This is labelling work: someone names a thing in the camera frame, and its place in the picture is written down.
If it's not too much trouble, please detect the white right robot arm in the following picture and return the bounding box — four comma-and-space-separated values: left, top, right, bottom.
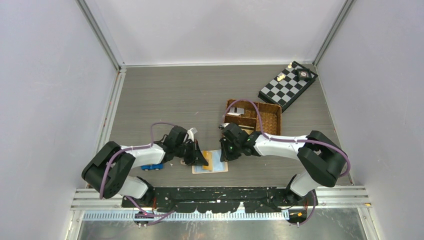
219, 123, 350, 205

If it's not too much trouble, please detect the small black square box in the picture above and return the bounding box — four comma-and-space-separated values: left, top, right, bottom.
296, 68, 313, 82

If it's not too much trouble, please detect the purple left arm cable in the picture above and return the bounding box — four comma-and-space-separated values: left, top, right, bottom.
99, 122, 178, 228

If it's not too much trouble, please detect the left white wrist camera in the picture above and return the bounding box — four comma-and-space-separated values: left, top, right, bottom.
187, 127, 198, 142

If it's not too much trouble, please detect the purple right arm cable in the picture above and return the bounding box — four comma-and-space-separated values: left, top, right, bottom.
221, 98, 351, 227

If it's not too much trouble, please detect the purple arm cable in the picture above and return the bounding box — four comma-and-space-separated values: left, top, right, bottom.
99, 122, 178, 228
221, 98, 351, 227

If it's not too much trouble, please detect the black white chessboard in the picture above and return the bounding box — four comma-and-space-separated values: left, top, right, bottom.
258, 61, 318, 112

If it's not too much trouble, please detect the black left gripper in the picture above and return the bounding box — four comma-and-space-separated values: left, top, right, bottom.
174, 139, 208, 166

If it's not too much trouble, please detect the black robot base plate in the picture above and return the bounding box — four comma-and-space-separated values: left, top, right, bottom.
134, 186, 318, 214

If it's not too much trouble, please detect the gold black-striped card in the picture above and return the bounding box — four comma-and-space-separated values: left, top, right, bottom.
202, 150, 213, 172

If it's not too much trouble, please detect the blue yellow toy car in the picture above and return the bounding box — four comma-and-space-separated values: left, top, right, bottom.
140, 163, 164, 171

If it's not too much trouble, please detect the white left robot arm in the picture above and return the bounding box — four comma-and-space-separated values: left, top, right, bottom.
81, 125, 209, 207

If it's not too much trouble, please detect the woven wicker divided basket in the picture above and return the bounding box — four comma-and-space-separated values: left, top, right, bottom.
222, 99, 282, 136

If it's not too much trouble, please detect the aluminium frame rail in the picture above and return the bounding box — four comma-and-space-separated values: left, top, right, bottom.
76, 0, 127, 153

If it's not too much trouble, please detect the beige leather card holder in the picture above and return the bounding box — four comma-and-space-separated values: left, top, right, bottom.
191, 149, 229, 175

